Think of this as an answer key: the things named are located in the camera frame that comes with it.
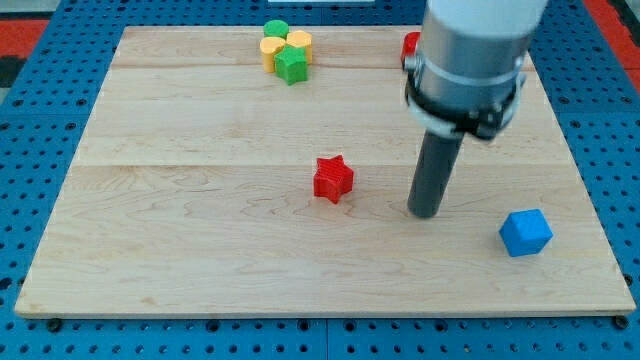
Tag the red star block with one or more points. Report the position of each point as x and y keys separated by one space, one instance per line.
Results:
x=333 y=178

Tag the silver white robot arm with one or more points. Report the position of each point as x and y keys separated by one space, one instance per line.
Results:
x=465 y=76

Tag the red block behind arm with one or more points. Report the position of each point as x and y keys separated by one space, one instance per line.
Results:
x=409 y=45

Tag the light wooden board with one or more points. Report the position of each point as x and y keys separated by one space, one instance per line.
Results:
x=190 y=195

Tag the green star block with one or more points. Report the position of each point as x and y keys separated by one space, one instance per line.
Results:
x=291 y=65

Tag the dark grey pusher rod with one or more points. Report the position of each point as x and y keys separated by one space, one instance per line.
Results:
x=432 y=173

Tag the yellow heart block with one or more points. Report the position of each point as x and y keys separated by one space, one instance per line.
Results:
x=270 y=46

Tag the green cylinder block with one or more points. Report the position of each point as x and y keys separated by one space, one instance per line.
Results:
x=276 y=28

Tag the blue cube block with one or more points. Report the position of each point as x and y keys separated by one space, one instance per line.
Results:
x=525 y=232

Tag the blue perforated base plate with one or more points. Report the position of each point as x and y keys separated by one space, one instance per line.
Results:
x=44 y=113

